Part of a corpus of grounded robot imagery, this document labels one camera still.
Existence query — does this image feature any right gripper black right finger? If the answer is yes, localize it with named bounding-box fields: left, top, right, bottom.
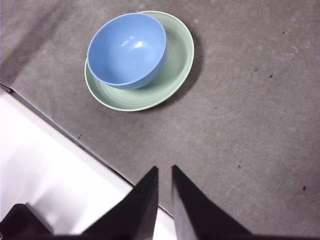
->
left=171, top=164, right=252, bottom=238

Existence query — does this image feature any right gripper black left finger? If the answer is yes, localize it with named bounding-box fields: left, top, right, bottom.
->
left=81, top=166, right=160, bottom=237

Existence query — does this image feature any pale green plate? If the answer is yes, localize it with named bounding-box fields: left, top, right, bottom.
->
left=84, top=10, right=195, bottom=112

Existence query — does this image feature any blue ribbed bowl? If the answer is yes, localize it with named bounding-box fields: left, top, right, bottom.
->
left=86, top=12, right=168, bottom=91

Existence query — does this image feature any black rounded block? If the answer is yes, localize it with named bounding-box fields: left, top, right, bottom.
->
left=0, top=203, right=54, bottom=236

